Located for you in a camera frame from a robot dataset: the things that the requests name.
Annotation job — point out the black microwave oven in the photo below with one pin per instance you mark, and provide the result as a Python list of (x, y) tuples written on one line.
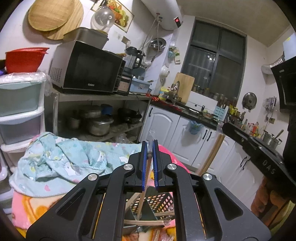
[(92, 67)]

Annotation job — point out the steel cooking pot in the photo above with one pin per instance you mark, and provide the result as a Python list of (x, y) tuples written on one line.
[(270, 140)]

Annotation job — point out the metal faucet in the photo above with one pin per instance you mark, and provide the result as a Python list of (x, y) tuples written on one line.
[(175, 89)]

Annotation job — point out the white drawer tower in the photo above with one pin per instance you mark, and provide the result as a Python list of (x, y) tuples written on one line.
[(18, 92)]

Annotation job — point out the pile of wooden chopsticks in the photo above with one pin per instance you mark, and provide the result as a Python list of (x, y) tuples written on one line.
[(143, 223)]

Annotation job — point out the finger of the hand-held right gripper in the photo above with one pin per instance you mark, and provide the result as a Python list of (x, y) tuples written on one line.
[(233, 132)]

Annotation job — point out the single wooden chopstick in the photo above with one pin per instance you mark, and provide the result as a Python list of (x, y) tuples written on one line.
[(216, 150), (209, 153), (142, 201)]

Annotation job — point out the grey lidded container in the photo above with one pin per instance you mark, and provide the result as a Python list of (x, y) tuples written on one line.
[(85, 37)]

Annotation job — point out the wooden cutting board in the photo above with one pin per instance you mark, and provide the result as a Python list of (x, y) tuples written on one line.
[(185, 88)]

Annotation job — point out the green plastic utensil basket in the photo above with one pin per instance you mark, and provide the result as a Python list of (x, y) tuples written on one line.
[(159, 201)]

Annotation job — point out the metal pot lid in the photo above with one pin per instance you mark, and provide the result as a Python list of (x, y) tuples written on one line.
[(249, 100)]

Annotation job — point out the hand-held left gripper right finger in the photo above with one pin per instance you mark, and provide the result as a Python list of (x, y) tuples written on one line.
[(155, 166)]

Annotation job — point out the light blue printed cloth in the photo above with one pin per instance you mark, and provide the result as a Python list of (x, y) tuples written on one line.
[(69, 162)]

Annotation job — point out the fruit wall picture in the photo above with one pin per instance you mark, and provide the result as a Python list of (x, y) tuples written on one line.
[(123, 16)]

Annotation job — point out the black blender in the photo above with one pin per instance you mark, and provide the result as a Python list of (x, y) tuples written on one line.
[(131, 60)]

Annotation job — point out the pink printed blanket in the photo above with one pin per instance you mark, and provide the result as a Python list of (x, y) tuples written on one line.
[(30, 208)]

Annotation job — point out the round wooden board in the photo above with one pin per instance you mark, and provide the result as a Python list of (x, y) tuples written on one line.
[(75, 23)]

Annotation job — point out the metal shelf rack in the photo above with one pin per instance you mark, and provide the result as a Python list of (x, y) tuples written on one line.
[(97, 97)]

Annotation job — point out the row of condiment bottles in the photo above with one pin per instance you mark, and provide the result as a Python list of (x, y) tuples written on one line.
[(251, 128)]

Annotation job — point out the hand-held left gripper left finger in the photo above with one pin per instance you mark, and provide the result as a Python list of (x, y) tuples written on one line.
[(144, 162)]

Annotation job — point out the white water heater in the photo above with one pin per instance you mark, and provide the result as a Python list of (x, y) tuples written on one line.
[(161, 11)]

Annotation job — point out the steel pressure pot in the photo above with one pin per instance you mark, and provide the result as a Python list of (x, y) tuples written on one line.
[(99, 126)]

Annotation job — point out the white kitchen cabinets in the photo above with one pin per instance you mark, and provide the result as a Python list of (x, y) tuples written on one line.
[(166, 127)]

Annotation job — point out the black wok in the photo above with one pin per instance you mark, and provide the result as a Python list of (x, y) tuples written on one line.
[(129, 115)]

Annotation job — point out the clear dome lid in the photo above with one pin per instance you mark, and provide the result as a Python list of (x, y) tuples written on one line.
[(103, 17)]

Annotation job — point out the red plastic basin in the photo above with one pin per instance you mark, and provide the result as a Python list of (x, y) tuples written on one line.
[(23, 60)]

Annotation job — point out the stainless steel bowl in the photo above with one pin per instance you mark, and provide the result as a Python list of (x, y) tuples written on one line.
[(157, 44)]

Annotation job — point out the black range hood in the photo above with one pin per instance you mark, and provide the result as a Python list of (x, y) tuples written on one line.
[(286, 88)]

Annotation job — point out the blue knife block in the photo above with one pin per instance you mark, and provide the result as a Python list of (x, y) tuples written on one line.
[(220, 113)]

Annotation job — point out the blue plastic bag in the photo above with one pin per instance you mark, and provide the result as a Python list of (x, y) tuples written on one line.
[(195, 127)]

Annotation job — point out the dark framed window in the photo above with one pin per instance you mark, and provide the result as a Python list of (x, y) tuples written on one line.
[(212, 62)]

